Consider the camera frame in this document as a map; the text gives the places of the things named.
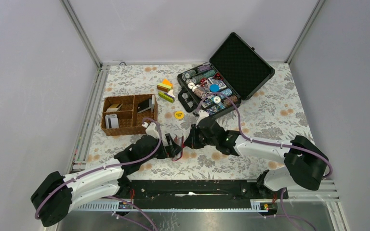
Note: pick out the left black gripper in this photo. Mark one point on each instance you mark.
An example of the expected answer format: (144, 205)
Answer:
(169, 151)

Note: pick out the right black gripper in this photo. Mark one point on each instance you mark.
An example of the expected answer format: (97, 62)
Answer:
(191, 142)

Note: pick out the black VIP card stack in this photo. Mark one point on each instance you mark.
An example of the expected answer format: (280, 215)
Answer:
(146, 105)

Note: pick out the red card holder wallet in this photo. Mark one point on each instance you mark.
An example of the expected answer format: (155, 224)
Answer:
(179, 141)

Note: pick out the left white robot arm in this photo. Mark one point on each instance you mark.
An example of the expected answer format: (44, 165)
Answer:
(59, 194)

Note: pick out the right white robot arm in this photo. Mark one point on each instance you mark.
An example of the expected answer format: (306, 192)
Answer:
(304, 163)

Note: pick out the playing card deck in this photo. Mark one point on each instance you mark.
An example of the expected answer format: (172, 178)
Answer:
(219, 82)

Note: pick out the white card stack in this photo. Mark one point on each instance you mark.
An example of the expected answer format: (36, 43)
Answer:
(111, 121)

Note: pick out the gold card stack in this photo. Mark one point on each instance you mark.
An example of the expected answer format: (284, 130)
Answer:
(114, 107)

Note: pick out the yellow big blind button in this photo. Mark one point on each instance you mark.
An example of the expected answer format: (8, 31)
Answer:
(179, 115)

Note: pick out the green purple toy block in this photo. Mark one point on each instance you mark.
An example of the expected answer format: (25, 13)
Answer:
(168, 96)

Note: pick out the blue dealer chip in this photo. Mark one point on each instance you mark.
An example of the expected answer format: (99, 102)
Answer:
(214, 88)

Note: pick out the brown wicker basket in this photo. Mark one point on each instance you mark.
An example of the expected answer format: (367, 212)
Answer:
(130, 118)

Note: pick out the orange brown toy block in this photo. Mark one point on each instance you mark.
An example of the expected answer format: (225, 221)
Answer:
(165, 86)

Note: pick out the floral tablecloth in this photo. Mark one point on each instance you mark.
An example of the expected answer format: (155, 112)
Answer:
(274, 112)

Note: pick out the black poker chip case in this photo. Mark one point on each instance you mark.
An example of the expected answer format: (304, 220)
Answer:
(238, 65)

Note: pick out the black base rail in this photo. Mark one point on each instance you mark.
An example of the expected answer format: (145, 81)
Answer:
(196, 194)

